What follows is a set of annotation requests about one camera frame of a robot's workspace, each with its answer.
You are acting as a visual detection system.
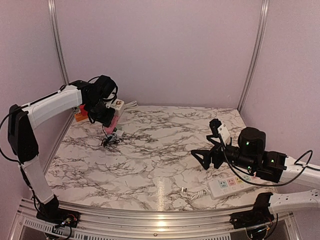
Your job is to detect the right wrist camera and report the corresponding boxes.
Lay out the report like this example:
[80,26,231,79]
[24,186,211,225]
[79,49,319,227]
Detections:
[209,118,232,145]

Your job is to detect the green grey plug adapter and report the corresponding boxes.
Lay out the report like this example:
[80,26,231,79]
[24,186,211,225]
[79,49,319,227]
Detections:
[113,125,122,132]

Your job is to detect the white multicolour power strip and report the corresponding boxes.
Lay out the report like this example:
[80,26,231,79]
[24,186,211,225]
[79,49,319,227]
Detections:
[207,176,259,200]

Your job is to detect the white cube socket adapter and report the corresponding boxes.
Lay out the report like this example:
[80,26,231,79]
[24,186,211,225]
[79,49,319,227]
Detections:
[110,98,125,117]

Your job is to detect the orange power strip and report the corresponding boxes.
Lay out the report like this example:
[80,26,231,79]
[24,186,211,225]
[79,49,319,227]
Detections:
[74,112,88,122]

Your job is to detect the red cube socket adapter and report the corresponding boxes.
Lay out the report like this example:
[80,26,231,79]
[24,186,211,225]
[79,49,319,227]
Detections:
[78,104,88,117]

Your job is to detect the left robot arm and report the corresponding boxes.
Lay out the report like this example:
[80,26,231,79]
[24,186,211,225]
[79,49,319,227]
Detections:
[2,75,118,226]

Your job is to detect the black power adapter with cable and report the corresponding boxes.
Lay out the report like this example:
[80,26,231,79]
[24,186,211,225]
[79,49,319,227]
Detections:
[100,125,120,148]

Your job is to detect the white orange-strip cable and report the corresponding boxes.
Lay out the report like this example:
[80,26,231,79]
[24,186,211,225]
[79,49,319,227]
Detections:
[123,100,139,110]

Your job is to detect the white bundled strip cable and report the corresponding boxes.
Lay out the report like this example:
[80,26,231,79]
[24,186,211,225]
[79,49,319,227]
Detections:
[179,188,212,200]

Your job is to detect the white small charger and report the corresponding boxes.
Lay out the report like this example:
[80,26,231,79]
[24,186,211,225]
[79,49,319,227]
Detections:
[115,130,124,138]

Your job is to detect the right aluminium frame post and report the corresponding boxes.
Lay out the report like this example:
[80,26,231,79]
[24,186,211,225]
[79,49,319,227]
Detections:
[237,0,270,114]

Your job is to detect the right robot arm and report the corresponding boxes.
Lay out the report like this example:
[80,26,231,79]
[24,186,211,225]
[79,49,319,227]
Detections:
[191,126,320,229]

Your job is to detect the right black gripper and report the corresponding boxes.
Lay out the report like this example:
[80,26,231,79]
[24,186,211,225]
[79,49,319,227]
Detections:
[192,134,257,172]

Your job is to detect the aluminium front rail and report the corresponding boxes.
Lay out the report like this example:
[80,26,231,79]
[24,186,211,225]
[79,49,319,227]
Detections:
[7,198,302,240]

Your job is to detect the pink triangular power strip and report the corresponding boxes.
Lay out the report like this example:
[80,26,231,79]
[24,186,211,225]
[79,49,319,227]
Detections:
[103,115,119,135]

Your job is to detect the left aluminium frame post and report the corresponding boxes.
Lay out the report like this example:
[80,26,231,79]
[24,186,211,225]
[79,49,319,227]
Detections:
[47,0,70,85]

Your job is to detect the aluminium frame post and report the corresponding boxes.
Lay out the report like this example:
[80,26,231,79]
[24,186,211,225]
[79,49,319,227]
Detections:
[237,0,270,114]
[47,0,70,85]

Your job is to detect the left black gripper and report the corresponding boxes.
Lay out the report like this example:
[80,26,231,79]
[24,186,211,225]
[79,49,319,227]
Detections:
[86,97,116,125]

